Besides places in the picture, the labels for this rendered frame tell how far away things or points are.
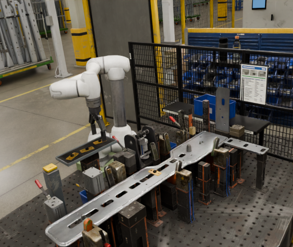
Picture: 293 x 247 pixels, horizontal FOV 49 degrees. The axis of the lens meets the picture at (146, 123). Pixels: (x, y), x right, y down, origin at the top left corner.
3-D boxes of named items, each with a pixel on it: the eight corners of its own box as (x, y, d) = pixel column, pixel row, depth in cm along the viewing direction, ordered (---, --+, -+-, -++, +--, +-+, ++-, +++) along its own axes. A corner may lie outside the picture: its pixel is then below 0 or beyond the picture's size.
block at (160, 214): (161, 217, 202) (158, 179, 191) (146, 209, 211) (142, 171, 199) (166, 213, 205) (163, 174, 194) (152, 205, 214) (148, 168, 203)
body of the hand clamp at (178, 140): (184, 176, 243) (182, 134, 230) (177, 173, 248) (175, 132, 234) (189, 172, 247) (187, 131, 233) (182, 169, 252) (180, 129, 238)
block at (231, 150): (231, 190, 222) (232, 154, 211) (218, 184, 229) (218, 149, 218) (239, 184, 228) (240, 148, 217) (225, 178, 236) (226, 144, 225)
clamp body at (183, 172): (188, 227, 192) (186, 178, 179) (173, 218, 200) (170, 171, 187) (198, 219, 198) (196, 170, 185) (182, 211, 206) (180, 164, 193)
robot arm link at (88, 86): (101, 92, 198) (80, 95, 197) (97, 68, 192) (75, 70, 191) (101, 98, 188) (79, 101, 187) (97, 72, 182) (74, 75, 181)
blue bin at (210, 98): (223, 122, 247) (223, 107, 242) (193, 113, 269) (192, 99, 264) (235, 116, 256) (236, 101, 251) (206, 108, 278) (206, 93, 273)
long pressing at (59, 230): (66, 253, 143) (65, 250, 142) (41, 230, 158) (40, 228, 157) (230, 138, 230) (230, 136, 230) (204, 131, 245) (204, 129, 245)
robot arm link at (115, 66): (110, 148, 270) (136, 145, 273) (111, 155, 255) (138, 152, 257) (101, 55, 248) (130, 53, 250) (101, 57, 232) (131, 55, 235)
